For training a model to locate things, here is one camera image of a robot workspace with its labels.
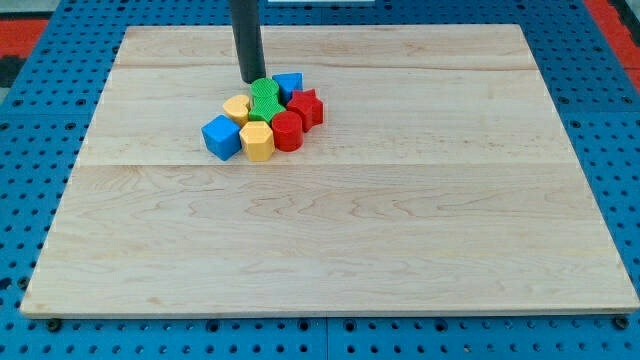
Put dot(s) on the red star block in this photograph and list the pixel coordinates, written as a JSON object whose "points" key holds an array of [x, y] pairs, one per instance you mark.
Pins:
{"points": [[308, 106]]}

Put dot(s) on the green star block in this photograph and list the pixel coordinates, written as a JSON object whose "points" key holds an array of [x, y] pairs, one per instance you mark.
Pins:
{"points": [[265, 109]]}

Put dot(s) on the red cylinder block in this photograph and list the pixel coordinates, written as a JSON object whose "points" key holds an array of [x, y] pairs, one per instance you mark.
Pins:
{"points": [[287, 131]]}

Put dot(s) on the yellow hexagon block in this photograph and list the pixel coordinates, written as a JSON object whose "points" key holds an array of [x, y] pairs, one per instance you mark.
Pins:
{"points": [[257, 141]]}

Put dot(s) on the blue triangle block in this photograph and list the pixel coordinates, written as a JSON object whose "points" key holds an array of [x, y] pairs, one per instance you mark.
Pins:
{"points": [[288, 83]]}

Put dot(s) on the green cylinder block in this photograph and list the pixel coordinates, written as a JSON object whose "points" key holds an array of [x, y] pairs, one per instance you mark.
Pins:
{"points": [[264, 88]]}

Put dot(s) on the blue cube block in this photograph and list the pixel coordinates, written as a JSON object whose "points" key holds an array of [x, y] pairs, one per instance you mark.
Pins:
{"points": [[221, 137]]}

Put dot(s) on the yellow heart block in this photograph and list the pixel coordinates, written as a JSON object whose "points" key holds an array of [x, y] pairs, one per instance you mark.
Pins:
{"points": [[237, 109]]}

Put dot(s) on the light wooden board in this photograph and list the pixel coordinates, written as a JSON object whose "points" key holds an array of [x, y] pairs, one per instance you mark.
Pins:
{"points": [[441, 183]]}

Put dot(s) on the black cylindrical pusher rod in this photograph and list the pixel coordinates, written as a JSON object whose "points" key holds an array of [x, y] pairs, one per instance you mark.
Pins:
{"points": [[246, 27]]}

